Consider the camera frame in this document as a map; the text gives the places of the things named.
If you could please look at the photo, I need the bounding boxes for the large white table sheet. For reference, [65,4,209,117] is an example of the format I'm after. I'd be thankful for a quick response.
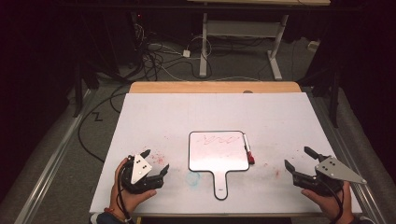
[89,91,363,217]

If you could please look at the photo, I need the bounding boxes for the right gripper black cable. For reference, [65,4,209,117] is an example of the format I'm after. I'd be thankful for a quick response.
[323,182,346,224]

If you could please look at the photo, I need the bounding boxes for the long black floor cable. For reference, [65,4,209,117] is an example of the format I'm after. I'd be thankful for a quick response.
[77,83,132,164]

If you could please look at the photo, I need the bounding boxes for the white marker with red cap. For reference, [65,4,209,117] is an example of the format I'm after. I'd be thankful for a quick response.
[242,133,256,165]

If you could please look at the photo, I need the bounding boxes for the person's right hand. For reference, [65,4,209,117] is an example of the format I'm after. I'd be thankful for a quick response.
[301,181,356,223]

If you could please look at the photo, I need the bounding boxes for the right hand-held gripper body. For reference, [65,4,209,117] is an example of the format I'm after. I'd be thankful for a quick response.
[293,154,368,198]

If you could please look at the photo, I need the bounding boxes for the small whiteboard with handle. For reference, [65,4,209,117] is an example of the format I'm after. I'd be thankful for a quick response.
[188,130,250,201]

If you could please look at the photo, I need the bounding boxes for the black metal stand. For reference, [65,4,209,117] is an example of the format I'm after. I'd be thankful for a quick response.
[72,55,101,119]
[311,62,343,129]

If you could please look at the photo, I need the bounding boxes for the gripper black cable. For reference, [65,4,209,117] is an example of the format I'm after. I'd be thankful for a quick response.
[116,161,133,223]
[323,182,346,224]

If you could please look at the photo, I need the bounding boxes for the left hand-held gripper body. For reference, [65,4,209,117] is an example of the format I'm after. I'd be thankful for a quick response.
[120,153,165,194]

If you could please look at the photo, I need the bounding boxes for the bundle of black cables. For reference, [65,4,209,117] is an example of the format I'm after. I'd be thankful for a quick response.
[130,22,214,82]

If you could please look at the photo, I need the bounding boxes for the white metal desk frame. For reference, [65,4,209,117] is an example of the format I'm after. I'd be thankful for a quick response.
[186,0,331,81]

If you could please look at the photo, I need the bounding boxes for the thin white floor cable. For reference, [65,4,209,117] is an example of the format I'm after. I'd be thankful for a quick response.
[155,62,263,83]

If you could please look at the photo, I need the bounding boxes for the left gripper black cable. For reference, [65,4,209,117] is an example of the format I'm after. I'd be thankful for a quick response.
[116,161,133,223]

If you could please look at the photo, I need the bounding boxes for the metal floor rail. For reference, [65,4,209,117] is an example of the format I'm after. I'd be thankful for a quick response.
[13,88,95,224]
[306,90,388,224]

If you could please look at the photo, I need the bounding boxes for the person's left hand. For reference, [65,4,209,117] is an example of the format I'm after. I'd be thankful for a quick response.
[106,157,158,219]

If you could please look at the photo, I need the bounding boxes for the red bracelet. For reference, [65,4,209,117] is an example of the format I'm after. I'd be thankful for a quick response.
[104,207,129,223]

